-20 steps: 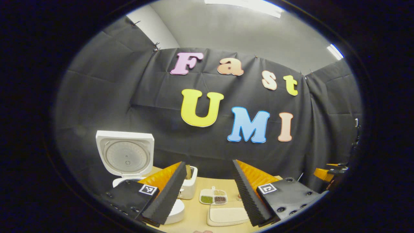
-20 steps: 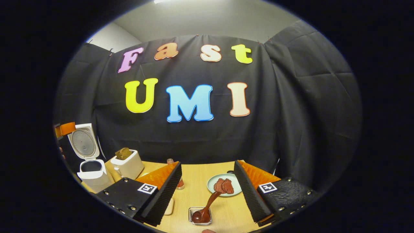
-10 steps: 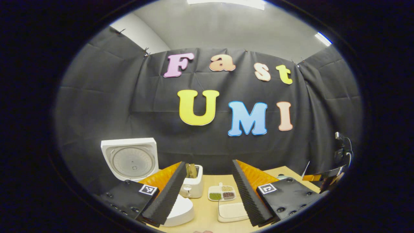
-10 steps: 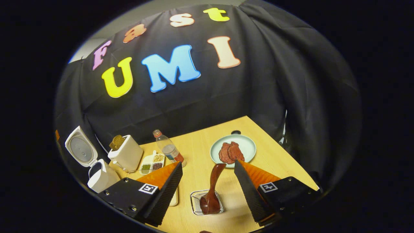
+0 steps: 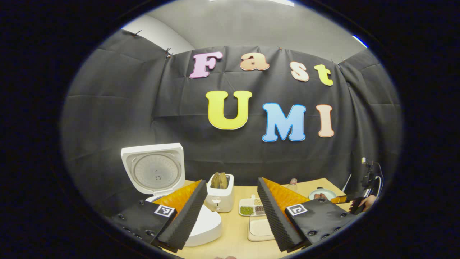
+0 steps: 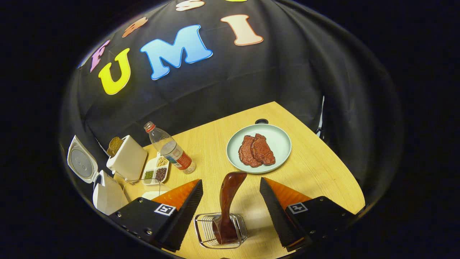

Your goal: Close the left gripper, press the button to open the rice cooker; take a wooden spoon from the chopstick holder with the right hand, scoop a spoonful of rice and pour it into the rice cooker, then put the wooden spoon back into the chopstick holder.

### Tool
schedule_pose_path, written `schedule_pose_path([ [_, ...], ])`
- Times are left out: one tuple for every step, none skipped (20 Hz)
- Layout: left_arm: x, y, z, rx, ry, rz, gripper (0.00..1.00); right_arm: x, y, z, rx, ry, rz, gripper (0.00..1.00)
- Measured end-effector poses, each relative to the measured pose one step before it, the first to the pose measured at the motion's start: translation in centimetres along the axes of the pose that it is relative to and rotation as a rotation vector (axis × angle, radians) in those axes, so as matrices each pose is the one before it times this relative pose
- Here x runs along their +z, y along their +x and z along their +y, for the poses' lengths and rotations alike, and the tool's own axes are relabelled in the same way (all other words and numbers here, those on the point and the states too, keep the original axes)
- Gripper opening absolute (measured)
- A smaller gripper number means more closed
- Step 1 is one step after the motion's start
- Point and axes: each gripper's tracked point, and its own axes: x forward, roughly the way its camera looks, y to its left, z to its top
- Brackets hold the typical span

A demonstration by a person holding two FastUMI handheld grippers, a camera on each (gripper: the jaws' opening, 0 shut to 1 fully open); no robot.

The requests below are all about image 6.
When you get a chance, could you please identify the clear plastic water bottle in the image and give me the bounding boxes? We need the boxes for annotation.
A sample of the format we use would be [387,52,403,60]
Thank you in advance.
[143,121,197,175]

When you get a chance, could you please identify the white rice cooker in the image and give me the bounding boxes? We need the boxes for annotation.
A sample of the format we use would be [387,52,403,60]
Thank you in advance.
[67,135,129,216]

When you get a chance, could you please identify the brown bread slice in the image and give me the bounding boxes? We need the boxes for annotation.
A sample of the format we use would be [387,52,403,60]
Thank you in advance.
[107,136,124,157]

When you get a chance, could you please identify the white divided bean dish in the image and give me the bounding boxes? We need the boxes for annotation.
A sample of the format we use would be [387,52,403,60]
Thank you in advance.
[141,151,170,186]

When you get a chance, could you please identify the white toaster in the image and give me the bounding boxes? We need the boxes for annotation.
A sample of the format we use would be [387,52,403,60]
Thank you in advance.
[106,135,148,182]

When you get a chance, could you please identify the metal wire chopstick holder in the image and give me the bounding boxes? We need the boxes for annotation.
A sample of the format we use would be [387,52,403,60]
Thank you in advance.
[194,212,249,250]

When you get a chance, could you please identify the pale green plate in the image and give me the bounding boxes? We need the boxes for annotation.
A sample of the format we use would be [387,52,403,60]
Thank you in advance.
[226,124,292,174]

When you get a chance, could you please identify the black backdrop cloth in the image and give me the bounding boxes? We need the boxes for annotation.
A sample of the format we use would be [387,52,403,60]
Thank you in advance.
[61,0,400,204]

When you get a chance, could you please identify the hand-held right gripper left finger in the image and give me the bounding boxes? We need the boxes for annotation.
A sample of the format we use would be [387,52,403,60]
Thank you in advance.
[108,179,204,251]

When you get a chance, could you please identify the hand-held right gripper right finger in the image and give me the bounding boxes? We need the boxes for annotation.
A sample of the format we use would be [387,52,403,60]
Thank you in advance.
[259,177,360,251]

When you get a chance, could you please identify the red raw steak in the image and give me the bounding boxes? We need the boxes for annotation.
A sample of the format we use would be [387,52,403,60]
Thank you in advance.
[250,133,276,166]
[238,135,263,168]

